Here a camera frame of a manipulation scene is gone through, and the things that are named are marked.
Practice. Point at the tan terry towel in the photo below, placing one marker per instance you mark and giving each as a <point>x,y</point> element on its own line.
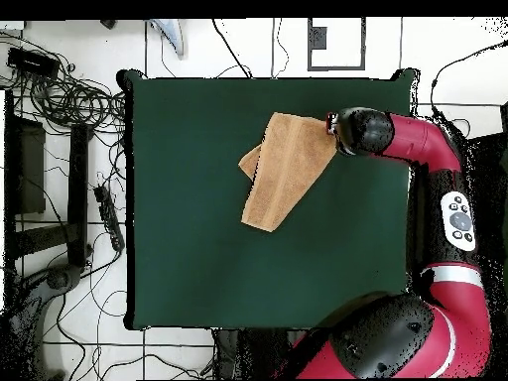
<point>285,178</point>

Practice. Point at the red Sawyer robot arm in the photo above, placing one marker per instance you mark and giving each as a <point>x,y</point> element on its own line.
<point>416,139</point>

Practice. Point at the dark flat panel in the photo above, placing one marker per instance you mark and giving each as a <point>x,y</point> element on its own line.
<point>31,166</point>
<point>492,166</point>

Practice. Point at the dark green table cloth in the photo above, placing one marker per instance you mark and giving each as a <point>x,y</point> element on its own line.
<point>190,198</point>

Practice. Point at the pale blue curved object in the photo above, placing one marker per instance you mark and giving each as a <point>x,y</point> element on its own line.
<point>172,37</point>

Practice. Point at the black power strip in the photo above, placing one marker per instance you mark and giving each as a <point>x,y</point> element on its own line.
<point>109,218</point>

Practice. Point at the small dark object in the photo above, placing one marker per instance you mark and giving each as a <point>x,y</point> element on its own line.
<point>108,24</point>

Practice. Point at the black bar stand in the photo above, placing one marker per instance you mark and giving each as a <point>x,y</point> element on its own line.
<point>78,178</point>

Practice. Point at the black box device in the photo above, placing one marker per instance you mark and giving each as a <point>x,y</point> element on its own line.
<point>33,62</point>

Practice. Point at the grey stand base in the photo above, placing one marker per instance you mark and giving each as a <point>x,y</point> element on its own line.
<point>59,278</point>

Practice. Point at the grey rectangular floor frame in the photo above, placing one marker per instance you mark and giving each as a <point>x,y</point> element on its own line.
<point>317,37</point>

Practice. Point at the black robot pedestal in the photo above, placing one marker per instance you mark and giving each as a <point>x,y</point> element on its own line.
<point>230,353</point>

